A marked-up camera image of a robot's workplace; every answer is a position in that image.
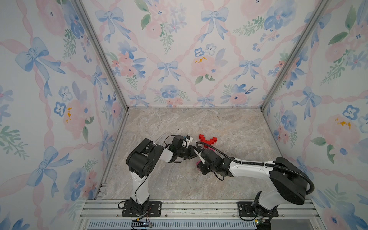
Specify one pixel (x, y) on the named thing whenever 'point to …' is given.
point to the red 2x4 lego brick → (202, 139)
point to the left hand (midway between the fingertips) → (202, 153)
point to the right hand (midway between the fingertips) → (200, 164)
